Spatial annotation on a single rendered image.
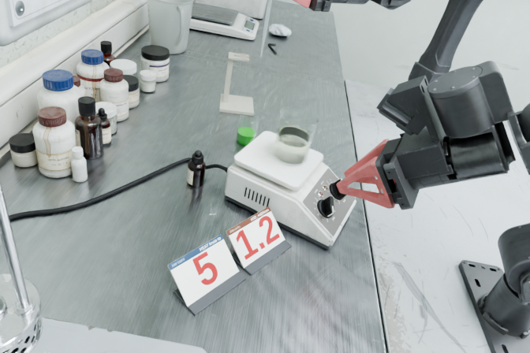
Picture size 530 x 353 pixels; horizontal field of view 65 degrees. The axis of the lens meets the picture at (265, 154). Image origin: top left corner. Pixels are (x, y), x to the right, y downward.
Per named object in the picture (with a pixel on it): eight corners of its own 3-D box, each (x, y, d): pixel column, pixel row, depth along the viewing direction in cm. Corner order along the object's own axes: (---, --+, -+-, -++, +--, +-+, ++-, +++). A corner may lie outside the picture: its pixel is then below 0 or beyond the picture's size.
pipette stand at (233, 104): (251, 100, 103) (260, 51, 96) (253, 116, 97) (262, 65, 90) (220, 96, 102) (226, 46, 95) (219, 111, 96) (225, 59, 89)
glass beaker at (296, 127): (280, 143, 73) (289, 101, 68) (313, 157, 71) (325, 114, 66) (262, 161, 68) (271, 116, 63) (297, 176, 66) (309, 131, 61)
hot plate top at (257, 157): (324, 158, 72) (326, 154, 72) (296, 193, 63) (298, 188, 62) (265, 133, 76) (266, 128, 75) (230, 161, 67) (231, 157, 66)
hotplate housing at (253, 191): (353, 209, 75) (367, 174, 70) (328, 254, 65) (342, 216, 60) (248, 161, 82) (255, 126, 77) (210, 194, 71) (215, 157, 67)
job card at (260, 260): (291, 247, 64) (296, 228, 62) (251, 276, 58) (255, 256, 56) (263, 224, 67) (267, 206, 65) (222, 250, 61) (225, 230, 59)
